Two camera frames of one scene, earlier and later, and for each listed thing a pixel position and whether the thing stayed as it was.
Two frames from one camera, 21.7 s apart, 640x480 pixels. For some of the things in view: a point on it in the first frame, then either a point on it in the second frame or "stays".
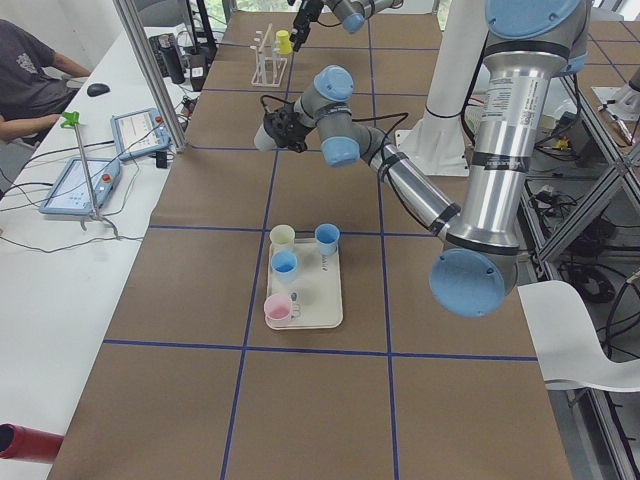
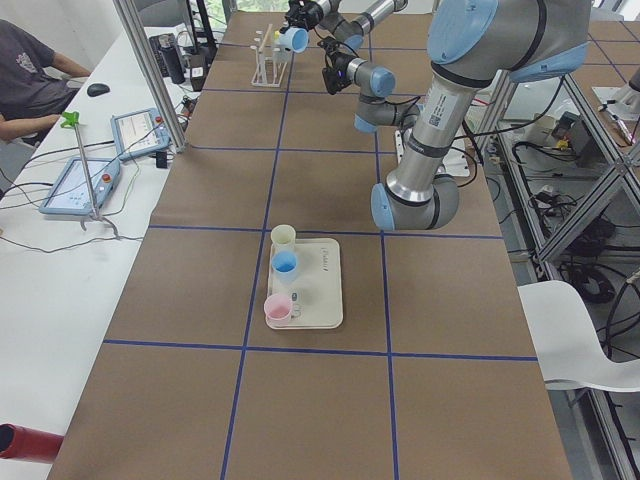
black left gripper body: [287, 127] -> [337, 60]
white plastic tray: [315, 291] stays
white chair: [566, 341] stays
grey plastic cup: [262, 140] -> [282, 54]
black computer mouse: [97, 89] stays
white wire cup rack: [269, 69] stays
